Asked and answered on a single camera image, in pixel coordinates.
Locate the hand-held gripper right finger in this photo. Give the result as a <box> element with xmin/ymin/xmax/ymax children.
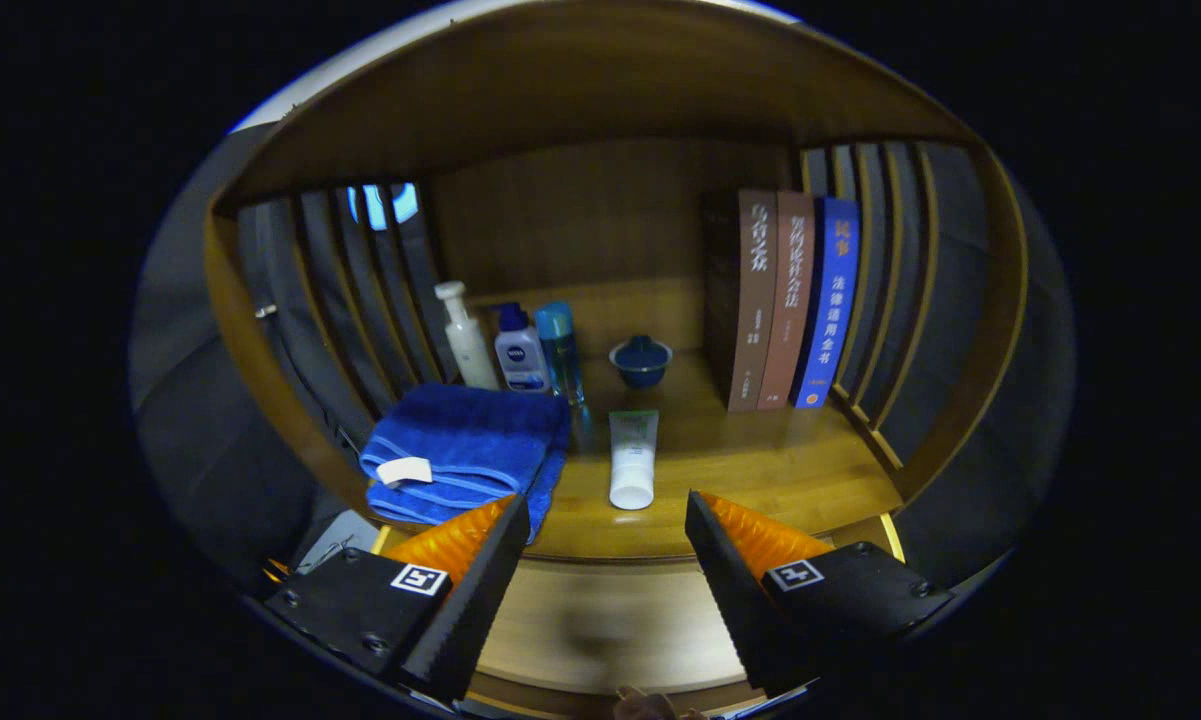
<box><xmin>684</xmin><ymin>490</ymin><xmax>956</xmax><ymax>699</ymax></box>

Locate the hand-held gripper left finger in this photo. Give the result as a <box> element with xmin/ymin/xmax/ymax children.
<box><xmin>263</xmin><ymin>493</ymin><xmax>532</xmax><ymax>703</ymax></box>

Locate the wooden drawer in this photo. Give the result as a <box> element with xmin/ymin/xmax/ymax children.
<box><xmin>370</xmin><ymin>515</ymin><xmax>906</xmax><ymax>716</ymax></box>

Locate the white tube with green label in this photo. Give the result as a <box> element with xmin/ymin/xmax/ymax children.
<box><xmin>608</xmin><ymin>409</ymin><xmax>660</xmax><ymax>511</ymax></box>

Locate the wooden countertop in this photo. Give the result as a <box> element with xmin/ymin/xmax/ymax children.
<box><xmin>365</xmin><ymin>345</ymin><xmax>906</xmax><ymax>563</ymax></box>

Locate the wooden cabinet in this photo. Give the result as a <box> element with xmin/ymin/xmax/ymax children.
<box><xmin>203</xmin><ymin>0</ymin><xmax>1029</xmax><ymax>716</ymax></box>

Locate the folded blue towel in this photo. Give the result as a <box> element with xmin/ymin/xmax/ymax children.
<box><xmin>360</xmin><ymin>382</ymin><xmax>573</xmax><ymax>546</ymax></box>

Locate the dark blue lidded teacup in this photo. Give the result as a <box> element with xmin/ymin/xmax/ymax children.
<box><xmin>608</xmin><ymin>335</ymin><xmax>674</xmax><ymax>390</ymax></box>

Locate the white bottle with blue cap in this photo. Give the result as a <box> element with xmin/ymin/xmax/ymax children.
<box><xmin>493</xmin><ymin>302</ymin><xmax>551</xmax><ymax>394</ymax></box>

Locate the white pump bottle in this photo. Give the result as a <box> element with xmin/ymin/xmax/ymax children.
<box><xmin>434</xmin><ymin>281</ymin><xmax>501</xmax><ymax>391</ymax></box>

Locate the tall teal bottle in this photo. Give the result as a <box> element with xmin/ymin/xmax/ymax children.
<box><xmin>534</xmin><ymin>302</ymin><xmax>587</xmax><ymax>406</ymax></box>

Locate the dark brown book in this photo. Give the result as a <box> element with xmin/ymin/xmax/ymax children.
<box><xmin>702</xmin><ymin>189</ymin><xmax>779</xmax><ymax>413</ymax></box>

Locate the reddish brown book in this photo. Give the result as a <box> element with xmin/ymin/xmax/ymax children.
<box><xmin>757</xmin><ymin>192</ymin><xmax>817</xmax><ymax>410</ymax></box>

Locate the blue book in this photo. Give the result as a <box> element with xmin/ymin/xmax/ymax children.
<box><xmin>793</xmin><ymin>197</ymin><xmax>861</xmax><ymax>409</ymax></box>

